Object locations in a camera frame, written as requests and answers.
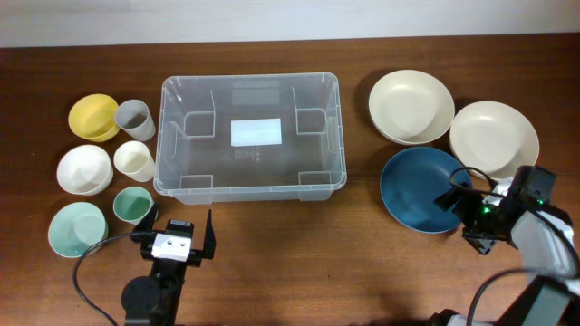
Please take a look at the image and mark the green plastic cup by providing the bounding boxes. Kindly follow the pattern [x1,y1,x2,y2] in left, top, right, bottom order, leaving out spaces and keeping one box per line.
[112,187,154,225]

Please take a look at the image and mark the light green small bowl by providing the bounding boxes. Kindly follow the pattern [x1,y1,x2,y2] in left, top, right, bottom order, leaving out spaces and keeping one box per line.
[48,202,109,258]

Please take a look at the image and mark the clear plastic storage bin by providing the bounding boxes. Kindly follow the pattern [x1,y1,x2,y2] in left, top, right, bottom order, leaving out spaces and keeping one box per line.
[153,72,347,205]

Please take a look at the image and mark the cream plastic cup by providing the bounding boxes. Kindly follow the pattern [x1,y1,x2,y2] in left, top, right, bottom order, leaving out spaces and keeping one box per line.
[113,140,156,182]

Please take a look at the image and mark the cream bowl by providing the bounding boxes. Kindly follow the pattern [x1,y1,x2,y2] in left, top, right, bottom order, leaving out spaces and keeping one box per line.
[368,70,456,146]
[449,101,540,180]

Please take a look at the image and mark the yellow small bowl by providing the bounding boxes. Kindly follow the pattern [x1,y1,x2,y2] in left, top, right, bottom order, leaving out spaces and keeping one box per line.
[68,93,121,142]

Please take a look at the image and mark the white small bowl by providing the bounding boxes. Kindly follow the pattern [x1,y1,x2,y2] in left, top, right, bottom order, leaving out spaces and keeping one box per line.
[56,145,113,196]

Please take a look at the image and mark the white label in bin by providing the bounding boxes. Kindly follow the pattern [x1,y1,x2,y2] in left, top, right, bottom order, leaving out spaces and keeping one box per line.
[230,118,282,147]

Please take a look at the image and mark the dark blue bowl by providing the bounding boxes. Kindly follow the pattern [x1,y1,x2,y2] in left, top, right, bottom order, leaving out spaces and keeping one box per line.
[380,147,471,234]

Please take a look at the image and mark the grey plastic cup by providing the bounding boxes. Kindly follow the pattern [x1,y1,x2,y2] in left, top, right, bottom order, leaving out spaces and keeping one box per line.
[115,100,156,142]

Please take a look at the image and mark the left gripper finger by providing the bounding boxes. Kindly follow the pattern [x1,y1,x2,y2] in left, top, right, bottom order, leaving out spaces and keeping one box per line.
[202,209,217,259]
[131,202,159,242]

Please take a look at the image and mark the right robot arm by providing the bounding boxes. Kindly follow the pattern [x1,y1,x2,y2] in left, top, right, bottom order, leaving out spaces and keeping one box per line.
[430,166,579,325]

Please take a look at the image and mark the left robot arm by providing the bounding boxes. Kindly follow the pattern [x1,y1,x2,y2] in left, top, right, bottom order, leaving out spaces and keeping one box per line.
[121,203,217,325]

